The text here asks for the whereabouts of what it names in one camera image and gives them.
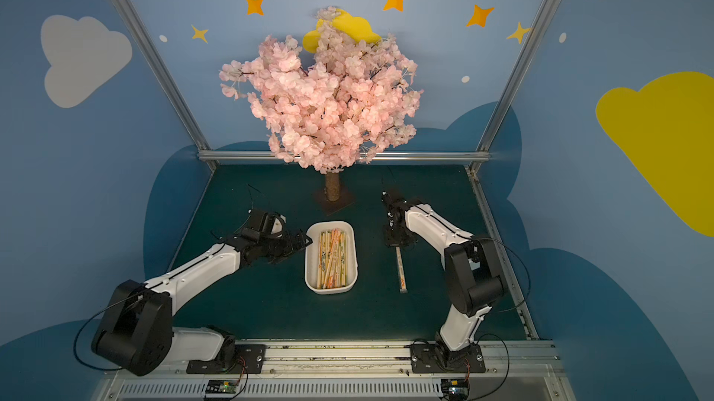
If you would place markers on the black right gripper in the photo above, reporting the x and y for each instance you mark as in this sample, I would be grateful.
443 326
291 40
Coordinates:
397 231

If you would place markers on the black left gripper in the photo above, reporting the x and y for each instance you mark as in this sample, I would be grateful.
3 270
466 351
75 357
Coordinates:
282 244

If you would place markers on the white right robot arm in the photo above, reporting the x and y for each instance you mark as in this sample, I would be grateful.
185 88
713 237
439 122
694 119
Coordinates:
472 270

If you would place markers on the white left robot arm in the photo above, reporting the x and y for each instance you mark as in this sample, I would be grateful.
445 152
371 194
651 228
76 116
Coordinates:
137 331

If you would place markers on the wrapped chopsticks panda print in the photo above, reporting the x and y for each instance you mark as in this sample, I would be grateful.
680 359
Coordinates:
323 245

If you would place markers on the wrapped chopsticks red print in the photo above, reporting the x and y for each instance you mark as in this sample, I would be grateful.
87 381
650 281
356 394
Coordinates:
333 259

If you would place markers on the white plastic storage box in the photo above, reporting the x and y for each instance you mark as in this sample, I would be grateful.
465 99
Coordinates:
311 258

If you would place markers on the pink cherry blossom tree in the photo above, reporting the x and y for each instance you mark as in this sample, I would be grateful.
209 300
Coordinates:
339 96

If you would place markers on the left green circuit board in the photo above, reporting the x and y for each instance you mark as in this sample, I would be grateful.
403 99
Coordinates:
222 388

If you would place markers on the right black controller board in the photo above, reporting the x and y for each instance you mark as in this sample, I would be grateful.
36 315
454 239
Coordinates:
455 389

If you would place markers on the right floor edge rail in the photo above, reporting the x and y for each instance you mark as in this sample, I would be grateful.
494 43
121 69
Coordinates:
504 255

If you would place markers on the floor edge rail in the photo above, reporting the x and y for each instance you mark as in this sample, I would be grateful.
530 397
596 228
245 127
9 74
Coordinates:
191 219
504 255

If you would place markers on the left floor edge rail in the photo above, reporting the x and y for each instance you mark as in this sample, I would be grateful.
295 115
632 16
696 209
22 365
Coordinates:
191 219

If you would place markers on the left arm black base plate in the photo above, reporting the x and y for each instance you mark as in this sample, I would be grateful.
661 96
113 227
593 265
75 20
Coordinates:
232 360

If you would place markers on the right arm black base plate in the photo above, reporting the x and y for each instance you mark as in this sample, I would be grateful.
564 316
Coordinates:
435 357

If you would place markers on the front aluminium mounting rail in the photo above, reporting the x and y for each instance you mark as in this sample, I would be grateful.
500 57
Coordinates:
357 370

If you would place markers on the left aluminium corner post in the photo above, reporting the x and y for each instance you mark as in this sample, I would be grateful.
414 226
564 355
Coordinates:
142 38

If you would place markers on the aluminium corner post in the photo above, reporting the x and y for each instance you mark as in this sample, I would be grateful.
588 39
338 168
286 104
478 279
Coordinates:
541 24
142 38

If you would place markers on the right aluminium corner post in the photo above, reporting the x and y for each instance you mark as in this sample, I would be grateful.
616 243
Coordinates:
541 24

